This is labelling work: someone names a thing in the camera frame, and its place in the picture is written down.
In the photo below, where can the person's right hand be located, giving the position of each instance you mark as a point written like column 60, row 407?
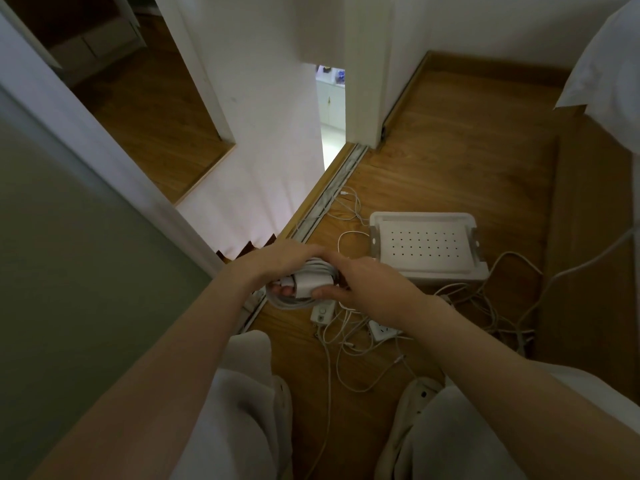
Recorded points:
column 380, row 294

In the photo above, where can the person's left hand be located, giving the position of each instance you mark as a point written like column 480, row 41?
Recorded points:
column 272, row 262

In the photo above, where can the person's right thumb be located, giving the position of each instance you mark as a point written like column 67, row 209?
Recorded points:
column 330, row 293

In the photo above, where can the person's left thumb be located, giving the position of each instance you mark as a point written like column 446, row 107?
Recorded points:
column 282, row 291

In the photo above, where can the person's left forearm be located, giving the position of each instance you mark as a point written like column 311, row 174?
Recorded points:
column 150, row 379

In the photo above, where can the person's right forearm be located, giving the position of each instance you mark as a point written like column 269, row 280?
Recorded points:
column 525, row 399

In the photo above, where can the white power strip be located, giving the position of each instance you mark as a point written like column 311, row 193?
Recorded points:
column 382, row 332

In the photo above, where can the metal sliding door track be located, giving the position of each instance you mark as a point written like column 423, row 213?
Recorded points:
column 325, row 194

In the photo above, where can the white perforated plastic storage box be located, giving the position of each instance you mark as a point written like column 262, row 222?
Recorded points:
column 425, row 244

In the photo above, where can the beige left slipper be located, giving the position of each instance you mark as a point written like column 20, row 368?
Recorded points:
column 282, row 419

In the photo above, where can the beige slipper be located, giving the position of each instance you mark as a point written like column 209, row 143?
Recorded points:
column 405, row 414
column 282, row 419

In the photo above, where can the person's left trouser leg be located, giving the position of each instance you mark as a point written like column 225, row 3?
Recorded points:
column 235, row 414

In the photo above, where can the person's trouser leg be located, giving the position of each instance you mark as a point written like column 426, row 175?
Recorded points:
column 480, row 434
column 235, row 414

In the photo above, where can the beige right slipper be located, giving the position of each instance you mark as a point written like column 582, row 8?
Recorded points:
column 405, row 414

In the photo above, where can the white sliding door panel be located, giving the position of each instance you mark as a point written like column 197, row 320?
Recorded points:
column 260, row 119

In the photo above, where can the white cabinet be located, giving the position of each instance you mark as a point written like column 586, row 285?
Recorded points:
column 331, row 107

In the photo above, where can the person's right trouser leg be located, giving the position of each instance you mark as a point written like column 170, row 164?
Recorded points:
column 480, row 434

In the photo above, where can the white bed sheet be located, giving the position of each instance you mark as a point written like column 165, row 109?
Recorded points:
column 602, row 69

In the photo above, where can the small white switch adapter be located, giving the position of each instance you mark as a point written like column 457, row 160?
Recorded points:
column 322, row 313

